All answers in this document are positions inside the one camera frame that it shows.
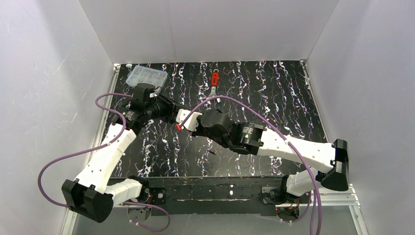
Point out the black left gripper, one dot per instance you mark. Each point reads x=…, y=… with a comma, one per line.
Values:
x=169, y=108

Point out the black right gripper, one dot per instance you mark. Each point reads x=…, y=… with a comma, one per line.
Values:
x=197, y=130

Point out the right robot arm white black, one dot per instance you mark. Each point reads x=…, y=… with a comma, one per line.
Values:
x=328, y=162

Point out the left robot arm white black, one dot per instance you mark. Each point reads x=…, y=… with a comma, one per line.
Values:
x=88, y=194

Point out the clear plastic screw box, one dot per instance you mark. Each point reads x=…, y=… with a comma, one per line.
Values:
x=140, y=74

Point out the red handled adjustable wrench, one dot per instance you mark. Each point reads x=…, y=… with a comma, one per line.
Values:
x=214, y=83

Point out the black front mounting rail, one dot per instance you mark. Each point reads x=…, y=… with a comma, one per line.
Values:
x=216, y=195

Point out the aluminium table frame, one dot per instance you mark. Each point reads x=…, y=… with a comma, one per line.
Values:
x=288, y=207

